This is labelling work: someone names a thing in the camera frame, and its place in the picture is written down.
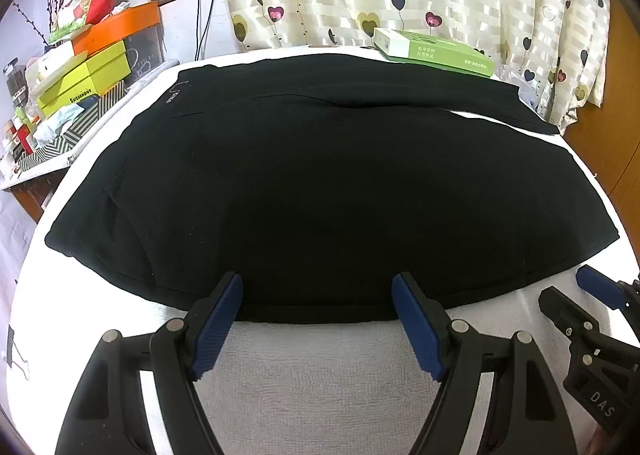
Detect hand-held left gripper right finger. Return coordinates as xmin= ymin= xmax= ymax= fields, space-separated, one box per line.
xmin=391 ymin=271 xmax=576 ymax=455

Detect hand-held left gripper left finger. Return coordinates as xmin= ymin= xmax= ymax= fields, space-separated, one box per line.
xmin=54 ymin=271 xmax=245 ymax=455

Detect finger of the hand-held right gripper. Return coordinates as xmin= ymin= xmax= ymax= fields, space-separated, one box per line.
xmin=576 ymin=264 xmax=640 ymax=316
xmin=538 ymin=286 xmax=602 ymax=357

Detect black pants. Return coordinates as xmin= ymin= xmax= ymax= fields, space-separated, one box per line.
xmin=44 ymin=54 xmax=621 ymax=326

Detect wooden wardrobe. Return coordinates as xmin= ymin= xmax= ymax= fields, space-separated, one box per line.
xmin=562 ymin=0 xmax=640 ymax=217

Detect clear plastic bag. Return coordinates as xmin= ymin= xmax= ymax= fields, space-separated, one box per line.
xmin=504 ymin=66 xmax=552 ymax=117

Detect metal binder clip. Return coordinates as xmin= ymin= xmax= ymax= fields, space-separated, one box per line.
xmin=0 ymin=325 xmax=32 ymax=382

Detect black and white striped box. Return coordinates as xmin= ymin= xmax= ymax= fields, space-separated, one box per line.
xmin=14 ymin=80 xmax=129 ymax=177

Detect light blue crumpled tissue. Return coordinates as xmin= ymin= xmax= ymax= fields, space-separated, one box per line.
xmin=34 ymin=102 xmax=85 ymax=144

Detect green and white box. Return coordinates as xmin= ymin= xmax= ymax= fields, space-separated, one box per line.
xmin=373 ymin=27 xmax=497 ymax=80

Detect yellow-green box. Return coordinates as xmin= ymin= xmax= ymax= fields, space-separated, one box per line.
xmin=37 ymin=40 xmax=132 ymax=119

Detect dark board with drawing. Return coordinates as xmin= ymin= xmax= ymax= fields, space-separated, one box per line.
xmin=121 ymin=27 xmax=166 ymax=85

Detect orange box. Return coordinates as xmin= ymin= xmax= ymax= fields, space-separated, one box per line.
xmin=72 ymin=2 xmax=161 ymax=56

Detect black cable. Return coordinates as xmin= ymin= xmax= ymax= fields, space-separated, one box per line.
xmin=192 ymin=0 xmax=222 ymax=62

